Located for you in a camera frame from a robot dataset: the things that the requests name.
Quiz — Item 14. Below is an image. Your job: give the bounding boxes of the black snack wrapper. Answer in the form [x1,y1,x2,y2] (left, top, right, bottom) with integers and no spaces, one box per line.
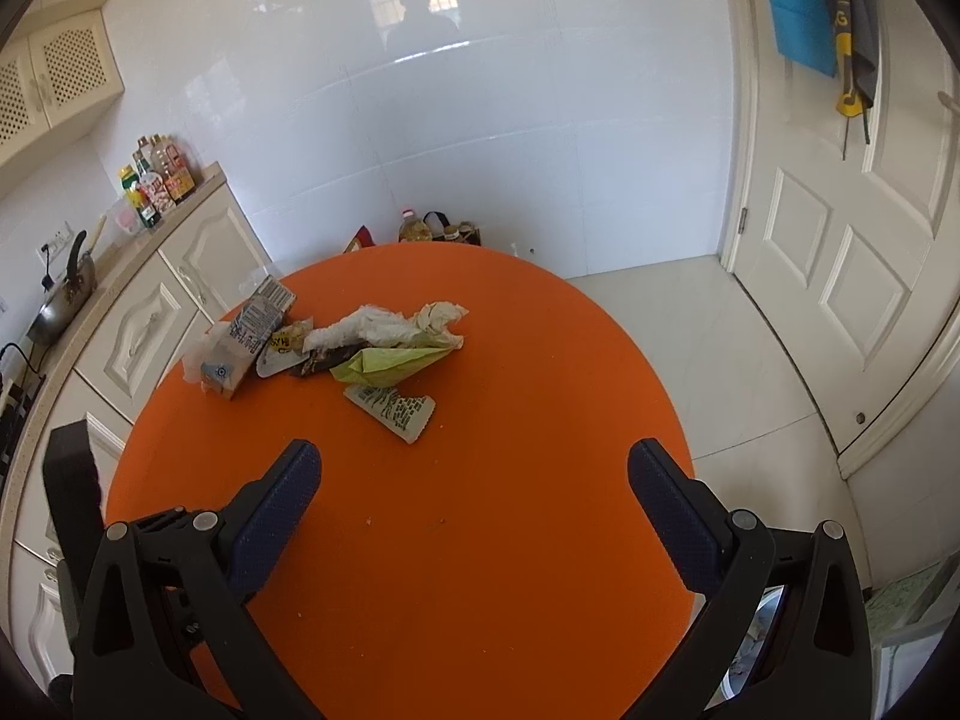
[300,343,370,378]

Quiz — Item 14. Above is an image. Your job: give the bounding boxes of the clear plastic bag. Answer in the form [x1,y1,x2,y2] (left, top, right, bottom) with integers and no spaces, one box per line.
[182,321,233,392]

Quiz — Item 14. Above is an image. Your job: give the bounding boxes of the white tissue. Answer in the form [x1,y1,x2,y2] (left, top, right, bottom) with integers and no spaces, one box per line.
[304,301,470,353]

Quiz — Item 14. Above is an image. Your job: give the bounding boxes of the white panel door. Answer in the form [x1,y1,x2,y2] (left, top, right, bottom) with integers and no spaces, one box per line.
[718,0,960,482]

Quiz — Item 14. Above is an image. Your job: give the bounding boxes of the black power cable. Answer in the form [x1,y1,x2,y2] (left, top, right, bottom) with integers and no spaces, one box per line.
[0,342,47,398]

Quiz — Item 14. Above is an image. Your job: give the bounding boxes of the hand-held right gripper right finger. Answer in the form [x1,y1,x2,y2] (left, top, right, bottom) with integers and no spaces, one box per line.
[622,439,875,720]

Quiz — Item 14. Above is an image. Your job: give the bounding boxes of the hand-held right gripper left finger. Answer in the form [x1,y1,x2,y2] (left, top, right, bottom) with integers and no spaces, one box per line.
[71,439,323,720]

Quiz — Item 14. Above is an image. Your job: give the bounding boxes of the white printed wrapper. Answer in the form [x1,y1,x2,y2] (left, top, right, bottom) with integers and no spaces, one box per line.
[343,384,437,445]

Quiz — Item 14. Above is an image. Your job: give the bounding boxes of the cream kitchen counter cabinets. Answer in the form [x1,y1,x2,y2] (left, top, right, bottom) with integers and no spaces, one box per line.
[0,160,275,691]

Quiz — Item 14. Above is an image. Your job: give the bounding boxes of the black gas cooktop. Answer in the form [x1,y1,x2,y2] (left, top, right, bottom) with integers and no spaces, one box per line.
[0,381,40,470]

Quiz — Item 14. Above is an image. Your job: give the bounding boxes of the pale green box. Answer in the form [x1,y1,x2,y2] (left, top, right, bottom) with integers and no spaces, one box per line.
[862,559,955,720]

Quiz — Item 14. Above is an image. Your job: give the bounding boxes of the white yellow food wrapper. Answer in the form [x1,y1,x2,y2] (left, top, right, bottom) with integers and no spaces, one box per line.
[256,319,313,378]

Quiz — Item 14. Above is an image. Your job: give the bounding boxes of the frying pan with black handle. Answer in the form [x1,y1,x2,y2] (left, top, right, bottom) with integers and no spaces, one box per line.
[26,231,110,344]

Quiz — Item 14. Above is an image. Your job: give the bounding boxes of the green wrapper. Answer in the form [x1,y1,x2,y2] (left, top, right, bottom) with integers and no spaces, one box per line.
[330,334,465,389]

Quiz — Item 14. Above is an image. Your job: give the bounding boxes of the cream lattice door cabinet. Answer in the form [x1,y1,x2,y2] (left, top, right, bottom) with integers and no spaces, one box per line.
[0,10,125,177]

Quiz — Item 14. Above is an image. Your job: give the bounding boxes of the blue apron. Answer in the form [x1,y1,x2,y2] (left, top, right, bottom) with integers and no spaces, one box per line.
[752,0,838,78]

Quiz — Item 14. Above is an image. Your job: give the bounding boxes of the grey apron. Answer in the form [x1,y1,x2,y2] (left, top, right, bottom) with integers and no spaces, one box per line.
[799,0,880,160]

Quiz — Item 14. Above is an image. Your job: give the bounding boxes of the brown bottle with handle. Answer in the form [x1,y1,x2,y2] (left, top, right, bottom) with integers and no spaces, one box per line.
[154,135,197,203]

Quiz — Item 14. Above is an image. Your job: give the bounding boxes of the printed drink carton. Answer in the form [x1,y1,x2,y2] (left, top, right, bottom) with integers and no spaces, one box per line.
[201,275,296,400]

